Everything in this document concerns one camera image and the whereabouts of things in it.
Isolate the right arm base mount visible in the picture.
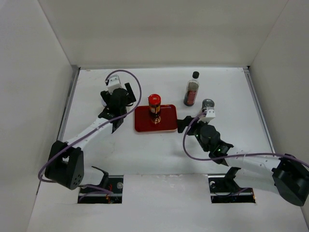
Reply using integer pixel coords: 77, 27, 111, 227
208, 167, 255, 203

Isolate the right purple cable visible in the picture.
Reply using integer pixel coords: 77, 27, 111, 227
183, 113, 309, 169

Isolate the red lid chili sauce jar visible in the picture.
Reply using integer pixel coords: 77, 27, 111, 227
148, 94, 161, 124

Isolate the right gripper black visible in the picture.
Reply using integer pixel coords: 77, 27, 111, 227
176, 116, 210, 152

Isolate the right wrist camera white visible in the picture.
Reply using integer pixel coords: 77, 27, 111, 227
201, 109, 216, 123

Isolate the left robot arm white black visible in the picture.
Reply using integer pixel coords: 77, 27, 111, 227
39, 78, 140, 193

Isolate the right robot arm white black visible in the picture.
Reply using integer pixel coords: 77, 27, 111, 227
177, 116, 309, 206

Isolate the silver lid white shaker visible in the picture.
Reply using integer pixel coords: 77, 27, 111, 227
198, 99, 215, 117

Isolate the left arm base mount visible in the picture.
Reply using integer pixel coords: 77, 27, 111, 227
77, 166, 124, 204

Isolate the tall dark sauce bottle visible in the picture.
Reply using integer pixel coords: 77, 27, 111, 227
183, 71, 199, 106

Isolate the red rectangular tray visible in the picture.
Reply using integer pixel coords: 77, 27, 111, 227
134, 104, 178, 132

